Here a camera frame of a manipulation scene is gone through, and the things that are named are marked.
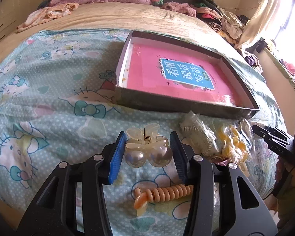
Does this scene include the cream comb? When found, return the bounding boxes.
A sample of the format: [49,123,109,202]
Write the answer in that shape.
[180,111,220,157]

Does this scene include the orange spiral hair tie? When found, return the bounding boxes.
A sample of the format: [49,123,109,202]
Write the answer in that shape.
[133,183,195,218]

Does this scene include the shallow cardboard box tray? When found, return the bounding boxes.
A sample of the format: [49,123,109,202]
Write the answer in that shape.
[115,31,260,119]

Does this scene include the cream curtain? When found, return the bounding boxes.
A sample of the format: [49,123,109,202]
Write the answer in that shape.
[234,0,280,49]

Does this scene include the yellow rings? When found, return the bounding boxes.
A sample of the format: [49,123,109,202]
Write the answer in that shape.
[212,120,255,175]

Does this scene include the pink fuzzy garment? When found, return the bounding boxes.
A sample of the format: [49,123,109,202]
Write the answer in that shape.
[162,1,197,18]

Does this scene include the peach crumpled garment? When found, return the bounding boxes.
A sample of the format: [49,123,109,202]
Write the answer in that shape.
[16,3,79,33]

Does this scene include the pearl hair claw clip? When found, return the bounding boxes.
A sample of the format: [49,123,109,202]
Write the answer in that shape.
[124,123,173,168]

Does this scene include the pile of mixed clothes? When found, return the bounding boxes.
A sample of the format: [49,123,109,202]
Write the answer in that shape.
[191,0,250,47]

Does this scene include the hello kitty blue blanket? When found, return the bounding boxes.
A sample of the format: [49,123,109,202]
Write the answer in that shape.
[0,29,286,235]

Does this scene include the beige bed sheet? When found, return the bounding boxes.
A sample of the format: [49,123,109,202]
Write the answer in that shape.
[0,3,242,63]

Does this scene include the bag of clothes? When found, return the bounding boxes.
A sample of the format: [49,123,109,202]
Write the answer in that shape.
[243,51,263,74]

